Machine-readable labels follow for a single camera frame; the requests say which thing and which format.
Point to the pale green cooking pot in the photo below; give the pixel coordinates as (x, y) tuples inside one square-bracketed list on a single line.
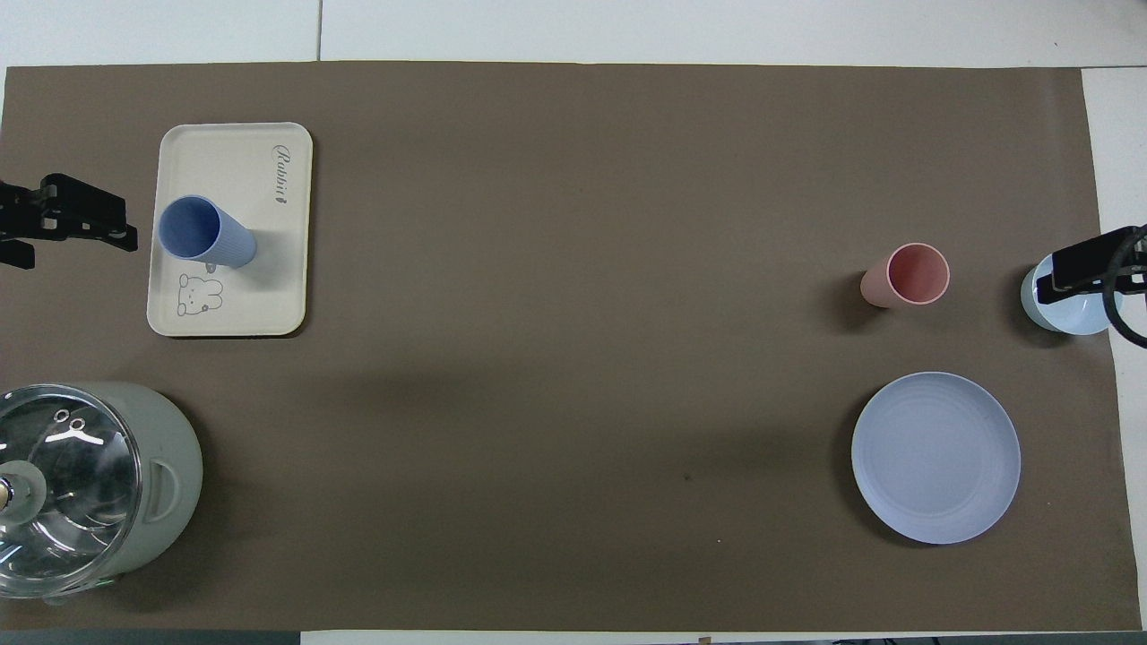
[(170, 448)]

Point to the brown table mat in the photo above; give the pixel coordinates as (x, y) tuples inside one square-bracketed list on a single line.
[(573, 358)]

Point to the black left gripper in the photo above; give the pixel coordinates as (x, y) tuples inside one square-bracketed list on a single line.
[(20, 210)]

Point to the pink plastic cup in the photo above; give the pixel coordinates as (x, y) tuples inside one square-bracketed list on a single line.
[(914, 273)]

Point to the glass pot lid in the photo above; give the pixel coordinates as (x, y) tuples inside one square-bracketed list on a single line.
[(81, 484)]

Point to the blue plastic plate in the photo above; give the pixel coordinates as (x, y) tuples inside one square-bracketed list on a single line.
[(936, 457)]

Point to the cream tray with rabbit print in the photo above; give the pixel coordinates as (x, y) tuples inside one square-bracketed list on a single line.
[(260, 161)]

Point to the light blue bowl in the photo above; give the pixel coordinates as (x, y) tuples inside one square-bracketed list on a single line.
[(1071, 315)]

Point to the blue ribbed cup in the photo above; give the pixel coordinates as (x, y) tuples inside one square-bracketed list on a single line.
[(202, 231)]

